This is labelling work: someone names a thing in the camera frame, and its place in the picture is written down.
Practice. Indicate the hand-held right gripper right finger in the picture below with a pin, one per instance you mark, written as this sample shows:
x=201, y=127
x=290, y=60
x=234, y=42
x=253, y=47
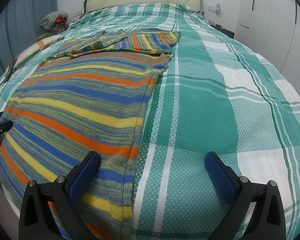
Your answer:
x=221, y=182

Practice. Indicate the blue curtain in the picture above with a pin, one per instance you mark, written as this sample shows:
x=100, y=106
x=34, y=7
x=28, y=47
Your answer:
x=22, y=17

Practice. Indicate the grey knitted cloth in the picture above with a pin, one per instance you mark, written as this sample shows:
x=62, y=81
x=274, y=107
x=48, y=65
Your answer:
x=51, y=18

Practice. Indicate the dark wooden nightstand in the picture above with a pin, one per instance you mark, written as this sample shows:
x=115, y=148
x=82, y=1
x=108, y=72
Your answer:
x=225, y=32

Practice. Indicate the white wardrobe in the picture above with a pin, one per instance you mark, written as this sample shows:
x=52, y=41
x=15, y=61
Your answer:
x=277, y=25

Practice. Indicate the brown printed packet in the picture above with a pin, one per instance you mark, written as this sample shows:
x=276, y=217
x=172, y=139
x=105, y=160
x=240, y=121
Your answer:
x=11, y=67

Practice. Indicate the white wall socket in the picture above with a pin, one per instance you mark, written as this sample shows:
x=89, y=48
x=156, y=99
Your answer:
x=77, y=12

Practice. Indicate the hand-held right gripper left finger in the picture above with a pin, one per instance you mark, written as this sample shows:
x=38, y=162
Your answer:
x=86, y=180

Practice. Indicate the green plaid blanket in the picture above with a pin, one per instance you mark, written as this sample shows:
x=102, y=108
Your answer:
x=202, y=117

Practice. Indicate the white wall socket panel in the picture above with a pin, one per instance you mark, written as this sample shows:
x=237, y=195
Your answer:
x=211, y=8

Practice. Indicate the blue checked cloth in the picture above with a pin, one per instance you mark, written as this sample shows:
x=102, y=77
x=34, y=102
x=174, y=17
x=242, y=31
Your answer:
x=200, y=13

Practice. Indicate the striped knitted sweater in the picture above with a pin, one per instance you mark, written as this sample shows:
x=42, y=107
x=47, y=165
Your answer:
x=77, y=105

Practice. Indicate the blue wall plug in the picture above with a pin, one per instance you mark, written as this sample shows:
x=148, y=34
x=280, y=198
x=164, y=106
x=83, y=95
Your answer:
x=218, y=7

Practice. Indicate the cream patterned pillow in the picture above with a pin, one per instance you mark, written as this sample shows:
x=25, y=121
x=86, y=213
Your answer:
x=40, y=44

